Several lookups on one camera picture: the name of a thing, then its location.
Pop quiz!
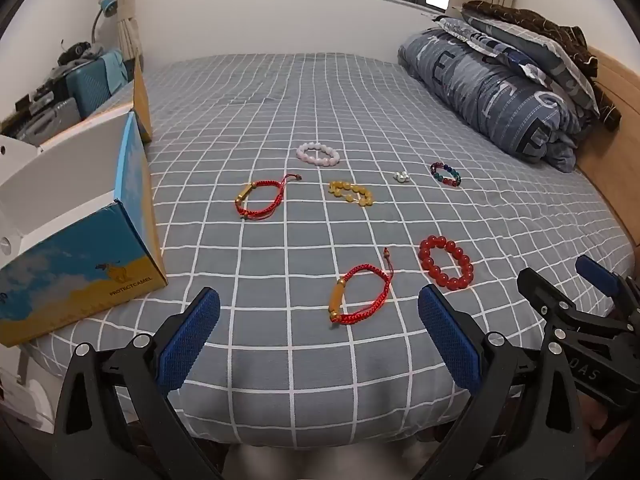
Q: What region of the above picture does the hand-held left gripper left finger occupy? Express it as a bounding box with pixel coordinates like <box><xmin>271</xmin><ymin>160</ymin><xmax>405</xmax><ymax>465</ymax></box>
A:
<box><xmin>52</xmin><ymin>286</ymin><xmax>223</xmax><ymax>480</ymax></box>

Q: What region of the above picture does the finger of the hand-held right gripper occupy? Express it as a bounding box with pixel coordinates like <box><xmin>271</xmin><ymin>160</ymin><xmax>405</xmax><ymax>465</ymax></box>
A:
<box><xmin>575</xmin><ymin>255</ymin><xmax>640</xmax><ymax>317</ymax></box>
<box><xmin>517</xmin><ymin>267</ymin><xmax>582</xmax><ymax>332</ymax></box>

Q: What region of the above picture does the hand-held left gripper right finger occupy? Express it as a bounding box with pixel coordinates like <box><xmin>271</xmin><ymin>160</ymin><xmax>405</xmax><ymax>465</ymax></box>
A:
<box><xmin>419</xmin><ymin>284</ymin><xmax>593</xmax><ymax>480</ymax></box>

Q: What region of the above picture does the red bead bracelet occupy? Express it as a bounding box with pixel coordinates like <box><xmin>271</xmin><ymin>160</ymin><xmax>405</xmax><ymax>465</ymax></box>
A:
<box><xmin>418</xmin><ymin>235</ymin><xmax>475</xmax><ymax>289</ymax></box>

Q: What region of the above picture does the red cord bracelet gold tube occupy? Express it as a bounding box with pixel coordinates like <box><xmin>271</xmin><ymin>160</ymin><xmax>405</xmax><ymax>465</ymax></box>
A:
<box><xmin>234</xmin><ymin>174</ymin><xmax>303</xmax><ymax>221</ymax></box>
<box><xmin>327</xmin><ymin>247</ymin><xmax>393</xmax><ymax>328</ymax></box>

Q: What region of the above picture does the blue yellow cardboard box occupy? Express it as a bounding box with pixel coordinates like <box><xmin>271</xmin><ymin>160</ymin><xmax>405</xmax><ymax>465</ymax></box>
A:
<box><xmin>0</xmin><ymin>55</ymin><xmax>168</xmax><ymax>347</ymax></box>

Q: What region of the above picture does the multicolour bead bracelet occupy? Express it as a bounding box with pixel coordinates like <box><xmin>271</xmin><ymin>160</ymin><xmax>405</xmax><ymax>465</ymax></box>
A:
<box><xmin>430</xmin><ymin>161</ymin><xmax>462</xmax><ymax>190</ymax></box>

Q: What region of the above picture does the yellow bead bracelet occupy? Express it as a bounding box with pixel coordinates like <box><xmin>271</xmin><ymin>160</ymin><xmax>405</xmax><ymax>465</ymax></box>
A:
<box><xmin>328</xmin><ymin>181</ymin><xmax>376</xmax><ymax>207</ymax></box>

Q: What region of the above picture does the person's right hand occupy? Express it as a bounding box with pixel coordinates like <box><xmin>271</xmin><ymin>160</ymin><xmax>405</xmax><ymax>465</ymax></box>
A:
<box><xmin>582</xmin><ymin>400</ymin><xmax>633</xmax><ymax>466</ymax></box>

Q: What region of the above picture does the grey checked bed sheet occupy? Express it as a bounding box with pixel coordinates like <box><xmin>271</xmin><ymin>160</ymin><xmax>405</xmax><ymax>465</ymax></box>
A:
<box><xmin>27</xmin><ymin>51</ymin><xmax>636</xmax><ymax>448</ymax></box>

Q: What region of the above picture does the white plastic object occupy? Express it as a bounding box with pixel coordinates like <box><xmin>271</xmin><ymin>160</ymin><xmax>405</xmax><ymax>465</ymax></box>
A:
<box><xmin>0</xmin><ymin>365</ymin><xmax>56</xmax><ymax>433</ymax></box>

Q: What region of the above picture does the grey blue pillow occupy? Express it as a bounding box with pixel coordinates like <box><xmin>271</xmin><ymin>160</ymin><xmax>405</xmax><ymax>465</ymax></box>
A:
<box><xmin>462</xmin><ymin>7</ymin><xmax>601</xmax><ymax>117</ymax></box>

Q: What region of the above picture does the brown blanket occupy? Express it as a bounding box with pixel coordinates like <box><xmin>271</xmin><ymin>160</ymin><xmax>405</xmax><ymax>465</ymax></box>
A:
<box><xmin>460</xmin><ymin>0</ymin><xmax>623</xmax><ymax>133</ymax></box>

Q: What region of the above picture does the patterned blue pillow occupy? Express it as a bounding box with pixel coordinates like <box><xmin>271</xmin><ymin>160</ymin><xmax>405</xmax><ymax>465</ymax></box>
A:
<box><xmin>435</xmin><ymin>14</ymin><xmax>551</xmax><ymax>81</ymax></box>

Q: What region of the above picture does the teal suitcase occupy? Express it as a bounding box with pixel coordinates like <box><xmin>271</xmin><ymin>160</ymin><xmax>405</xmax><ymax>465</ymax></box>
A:
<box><xmin>65</xmin><ymin>50</ymin><xmax>137</xmax><ymax>121</ymax></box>

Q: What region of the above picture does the light blue cloth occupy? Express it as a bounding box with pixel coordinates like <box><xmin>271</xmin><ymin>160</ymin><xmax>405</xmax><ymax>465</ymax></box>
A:
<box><xmin>102</xmin><ymin>50</ymin><xmax>126</xmax><ymax>96</ymax></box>

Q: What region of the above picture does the grey black bag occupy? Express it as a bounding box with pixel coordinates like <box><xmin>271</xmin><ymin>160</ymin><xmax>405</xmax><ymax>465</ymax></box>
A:
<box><xmin>57</xmin><ymin>42</ymin><xmax>101</xmax><ymax>68</ymax></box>

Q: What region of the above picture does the teal desk lamp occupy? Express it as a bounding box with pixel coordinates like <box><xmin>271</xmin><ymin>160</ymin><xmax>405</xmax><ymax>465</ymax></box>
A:
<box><xmin>91</xmin><ymin>0</ymin><xmax>118</xmax><ymax>43</ymax></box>

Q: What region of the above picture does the wooden bed frame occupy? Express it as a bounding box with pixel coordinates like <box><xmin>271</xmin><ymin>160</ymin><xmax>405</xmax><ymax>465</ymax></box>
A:
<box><xmin>575</xmin><ymin>45</ymin><xmax>640</xmax><ymax>251</ymax></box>

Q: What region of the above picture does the pink bead bracelet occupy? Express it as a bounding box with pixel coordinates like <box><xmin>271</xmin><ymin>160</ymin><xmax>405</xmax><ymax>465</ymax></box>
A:
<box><xmin>297</xmin><ymin>142</ymin><xmax>341</xmax><ymax>167</ymax></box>

